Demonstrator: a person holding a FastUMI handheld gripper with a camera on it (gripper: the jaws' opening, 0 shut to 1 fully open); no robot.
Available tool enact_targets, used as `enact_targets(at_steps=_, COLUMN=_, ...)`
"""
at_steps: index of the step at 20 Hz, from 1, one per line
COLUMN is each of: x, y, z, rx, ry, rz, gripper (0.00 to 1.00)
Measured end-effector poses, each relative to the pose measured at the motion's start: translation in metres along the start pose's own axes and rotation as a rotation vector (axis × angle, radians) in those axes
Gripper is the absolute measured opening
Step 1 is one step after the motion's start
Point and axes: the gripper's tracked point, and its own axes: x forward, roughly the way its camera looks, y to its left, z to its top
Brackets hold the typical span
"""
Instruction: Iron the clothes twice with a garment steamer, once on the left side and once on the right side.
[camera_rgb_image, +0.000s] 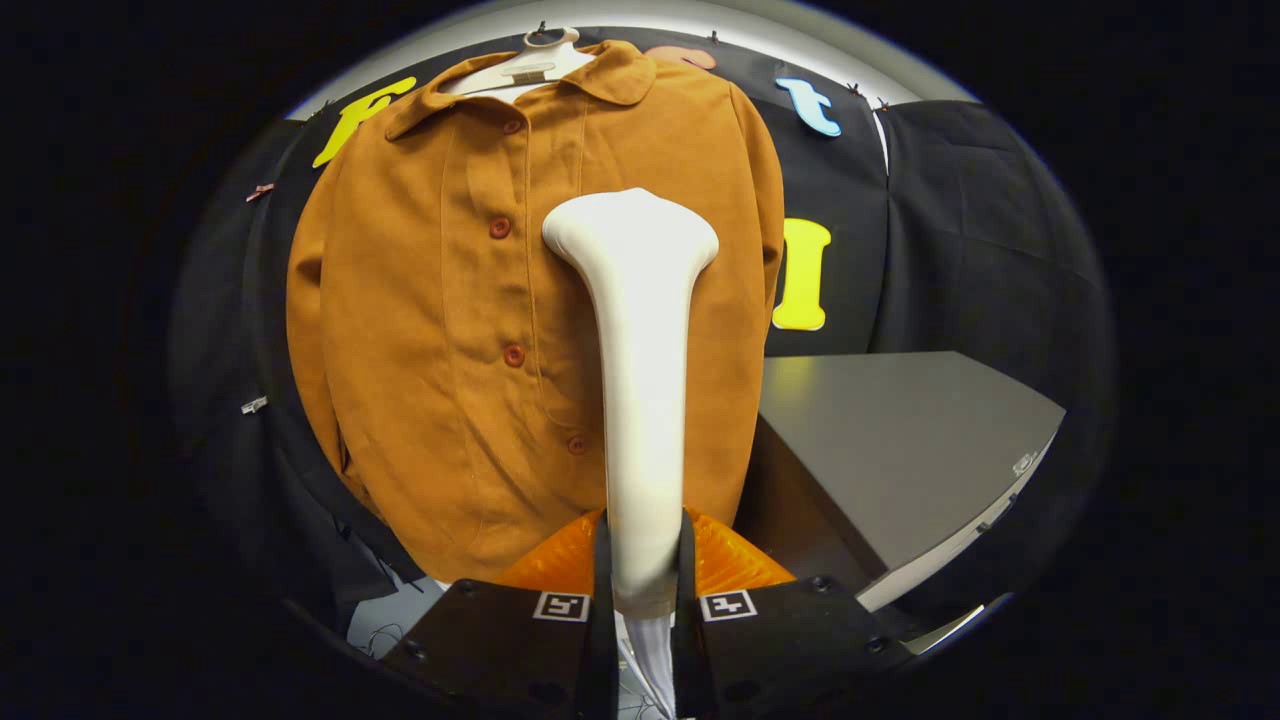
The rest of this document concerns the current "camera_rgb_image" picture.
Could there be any black backdrop cloth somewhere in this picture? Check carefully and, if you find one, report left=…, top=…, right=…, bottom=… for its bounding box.
left=170, top=25, right=1116, bottom=641

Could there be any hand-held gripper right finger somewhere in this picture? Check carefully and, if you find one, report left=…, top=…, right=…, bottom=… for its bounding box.
left=670, top=505, right=916, bottom=720

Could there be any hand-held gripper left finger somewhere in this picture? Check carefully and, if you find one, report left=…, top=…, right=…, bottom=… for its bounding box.
left=385, top=508, right=621, bottom=720

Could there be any orange button-up shirt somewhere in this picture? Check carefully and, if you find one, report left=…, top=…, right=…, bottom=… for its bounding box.
left=285, top=40, right=786, bottom=586

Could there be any white clothes hanger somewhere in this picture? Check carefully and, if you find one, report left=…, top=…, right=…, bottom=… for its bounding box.
left=440, top=27, right=598, bottom=98

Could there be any white garment steamer head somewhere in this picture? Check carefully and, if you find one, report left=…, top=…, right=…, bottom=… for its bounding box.
left=541, top=187, right=721, bottom=619

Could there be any grey drawer cabinet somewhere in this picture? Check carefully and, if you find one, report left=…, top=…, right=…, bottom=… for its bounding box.
left=735, top=350, right=1068, bottom=613

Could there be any white flat sheet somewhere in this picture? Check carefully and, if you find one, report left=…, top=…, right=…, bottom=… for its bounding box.
left=900, top=605, right=986, bottom=656

